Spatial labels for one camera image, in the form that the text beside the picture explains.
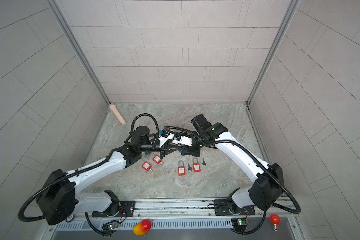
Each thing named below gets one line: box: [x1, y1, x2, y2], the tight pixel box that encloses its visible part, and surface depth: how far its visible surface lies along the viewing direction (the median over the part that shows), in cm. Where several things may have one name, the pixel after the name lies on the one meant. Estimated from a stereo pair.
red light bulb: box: [269, 213, 281, 231], surface depth 68 cm
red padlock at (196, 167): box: [192, 157, 201, 173], surface depth 85 cm
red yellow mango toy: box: [133, 219, 152, 236], surface depth 65 cm
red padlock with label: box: [178, 160, 186, 176], surface depth 84 cm
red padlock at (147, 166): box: [141, 161, 153, 172], surface depth 85 cm
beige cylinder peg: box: [109, 103, 126, 126], surface depth 110 cm
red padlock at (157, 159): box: [152, 154, 164, 165], surface depth 88 cm
